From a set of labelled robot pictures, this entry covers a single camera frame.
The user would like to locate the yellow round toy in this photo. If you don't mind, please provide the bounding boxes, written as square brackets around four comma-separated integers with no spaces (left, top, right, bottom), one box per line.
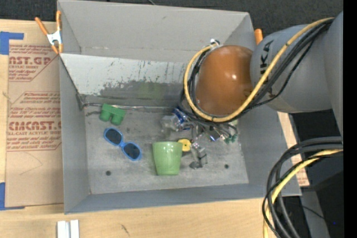
[177,138,192,153]

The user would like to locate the green cup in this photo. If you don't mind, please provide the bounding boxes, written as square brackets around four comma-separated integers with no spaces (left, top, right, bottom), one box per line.
[152,141,184,176]

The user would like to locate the clear plastic bottle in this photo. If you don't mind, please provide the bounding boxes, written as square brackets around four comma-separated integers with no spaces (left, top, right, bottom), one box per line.
[160,108,194,132]

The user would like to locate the blue sunglasses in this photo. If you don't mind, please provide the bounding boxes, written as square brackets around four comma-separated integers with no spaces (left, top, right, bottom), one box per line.
[103,127,143,162]

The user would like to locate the grey metal bin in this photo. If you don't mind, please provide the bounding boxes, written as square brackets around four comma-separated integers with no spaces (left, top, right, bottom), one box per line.
[56,0,303,215]

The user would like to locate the green double-cylinder toy block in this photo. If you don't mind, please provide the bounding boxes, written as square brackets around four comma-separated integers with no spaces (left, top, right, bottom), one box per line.
[99,103,127,125]

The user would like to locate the brown cardboard board, red print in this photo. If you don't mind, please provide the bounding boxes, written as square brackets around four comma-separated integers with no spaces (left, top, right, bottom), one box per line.
[0,18,311,210]

